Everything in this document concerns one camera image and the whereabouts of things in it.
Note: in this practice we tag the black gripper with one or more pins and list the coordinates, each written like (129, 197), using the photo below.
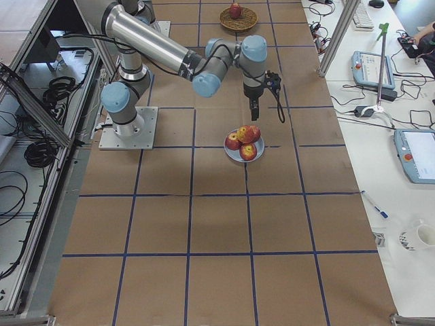
(251, 92)

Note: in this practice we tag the red yellow striped apple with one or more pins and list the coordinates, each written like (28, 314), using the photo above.
(245, 134)

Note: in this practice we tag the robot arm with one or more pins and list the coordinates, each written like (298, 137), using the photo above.
(119, 21)

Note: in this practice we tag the red apple plate top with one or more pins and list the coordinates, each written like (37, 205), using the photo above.
(256, 133)

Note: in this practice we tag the red apple plate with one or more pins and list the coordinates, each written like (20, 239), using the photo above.
(232, 142)
(256, 133)
(248, 151)

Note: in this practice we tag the red apple plate left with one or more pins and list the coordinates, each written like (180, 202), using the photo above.
(232, 142)

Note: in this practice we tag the red apple plate front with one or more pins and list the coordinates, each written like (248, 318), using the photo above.
(248, 151)

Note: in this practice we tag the silver metal plate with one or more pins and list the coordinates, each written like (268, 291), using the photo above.
(235, 154)

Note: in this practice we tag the woven wicker basket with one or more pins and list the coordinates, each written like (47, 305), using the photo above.
(243, 23)

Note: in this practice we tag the dark red basket apple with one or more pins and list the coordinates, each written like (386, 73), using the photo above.
(235, 11)

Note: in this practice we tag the teach pendant far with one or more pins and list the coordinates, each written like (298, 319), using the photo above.
(366, 68)

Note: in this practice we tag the teach pendant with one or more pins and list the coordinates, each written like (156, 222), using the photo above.
(366, 68)
(415, 149)

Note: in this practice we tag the white keyboard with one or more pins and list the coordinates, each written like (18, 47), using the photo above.
(361, 19)

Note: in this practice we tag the green tipped reacher stick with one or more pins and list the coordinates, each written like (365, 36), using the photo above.
(383, 36)

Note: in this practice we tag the teach pendant near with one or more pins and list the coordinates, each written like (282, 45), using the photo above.
(415, 149)

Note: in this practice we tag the blue white pen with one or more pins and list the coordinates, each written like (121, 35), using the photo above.
(377, 208)

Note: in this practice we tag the white mug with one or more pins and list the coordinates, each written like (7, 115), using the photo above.
(418, 236)

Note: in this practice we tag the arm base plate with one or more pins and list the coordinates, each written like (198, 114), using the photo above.
(162, 27)
(139, 134)

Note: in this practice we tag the aluminium frame post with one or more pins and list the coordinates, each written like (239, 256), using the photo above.
(339, 32)

